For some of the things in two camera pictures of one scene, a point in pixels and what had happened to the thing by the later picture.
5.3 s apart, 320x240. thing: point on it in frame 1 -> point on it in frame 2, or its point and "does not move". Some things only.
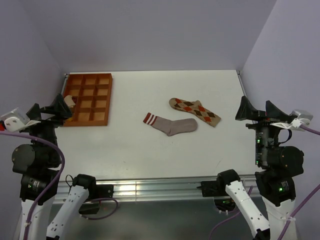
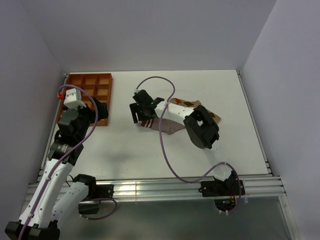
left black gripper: (58, 107) -> (101, 109)
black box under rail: (89, 208) does not move
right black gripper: (272, 114) -> (134, 108)
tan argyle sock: (196, 108) does not move
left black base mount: (105, 191) does not move
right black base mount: (211, 188) does not move
